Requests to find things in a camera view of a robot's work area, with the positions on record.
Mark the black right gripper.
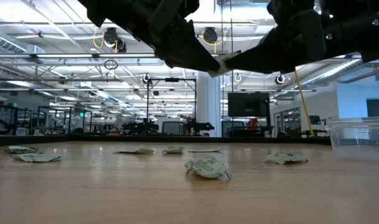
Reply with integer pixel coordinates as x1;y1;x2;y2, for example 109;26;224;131
223;0;327;74

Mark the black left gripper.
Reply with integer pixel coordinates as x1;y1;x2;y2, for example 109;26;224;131
114;0;222;74

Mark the black monitor on stand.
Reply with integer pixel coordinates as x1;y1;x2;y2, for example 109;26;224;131
227;91;271;136

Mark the white building column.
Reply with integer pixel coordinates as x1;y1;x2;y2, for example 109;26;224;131
196;71;222;138

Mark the yellow pole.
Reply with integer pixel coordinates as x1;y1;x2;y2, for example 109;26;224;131
294;68;315;137

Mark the distant black robot station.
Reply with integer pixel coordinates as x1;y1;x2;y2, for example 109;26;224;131
123;116;215;137

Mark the flat white sweetener packet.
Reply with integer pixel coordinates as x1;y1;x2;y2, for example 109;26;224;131
187;148;223;154

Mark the crumpled green white sweetener packet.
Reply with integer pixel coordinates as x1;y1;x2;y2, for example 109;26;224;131
263;152;309;166

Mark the clear plastic bin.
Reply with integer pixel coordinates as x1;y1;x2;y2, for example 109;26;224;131
325;116;379;162

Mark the ceiling cable reel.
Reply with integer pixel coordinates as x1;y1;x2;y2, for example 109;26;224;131
102;27;128;54
202;26;219;45

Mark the black gantry frame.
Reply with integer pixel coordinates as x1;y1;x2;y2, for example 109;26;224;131
146;77;198;126

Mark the black aluminium table frame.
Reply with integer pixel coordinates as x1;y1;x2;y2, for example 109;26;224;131
0;134;332;147

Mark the dark wall screen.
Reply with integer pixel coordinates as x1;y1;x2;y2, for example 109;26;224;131
365;98;379;118

